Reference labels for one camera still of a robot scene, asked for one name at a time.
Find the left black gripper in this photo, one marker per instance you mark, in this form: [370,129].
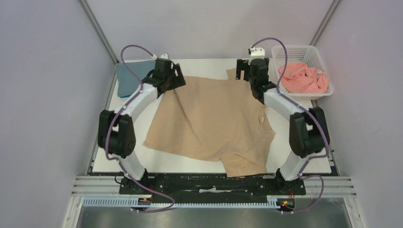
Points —
[178,80]

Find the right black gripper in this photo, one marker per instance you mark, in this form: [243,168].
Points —
[240,69]

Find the beige t shirt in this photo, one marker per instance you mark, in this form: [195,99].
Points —
[214,120]

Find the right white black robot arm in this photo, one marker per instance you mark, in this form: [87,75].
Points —
[308,132]

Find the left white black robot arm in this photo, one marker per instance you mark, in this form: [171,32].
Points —
[116,133]

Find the folded grey-blue t shirt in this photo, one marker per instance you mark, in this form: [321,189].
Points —
[127,82]

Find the pink t shirt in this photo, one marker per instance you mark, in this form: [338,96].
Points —
[301,79]

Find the white plastic basket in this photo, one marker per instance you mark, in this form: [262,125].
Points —
[297,54]

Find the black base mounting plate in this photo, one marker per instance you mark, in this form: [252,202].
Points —
[187,188]

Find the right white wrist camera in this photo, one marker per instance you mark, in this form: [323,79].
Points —
[256,52]

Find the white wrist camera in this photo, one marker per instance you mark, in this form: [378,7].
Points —
[256,52]
[163,56]

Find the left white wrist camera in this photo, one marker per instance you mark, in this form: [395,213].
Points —
[163,56]

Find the white slotted cable duct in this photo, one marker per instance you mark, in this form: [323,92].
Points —
[133,202]

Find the aluminium frame rail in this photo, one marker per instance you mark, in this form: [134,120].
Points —
[334,187]

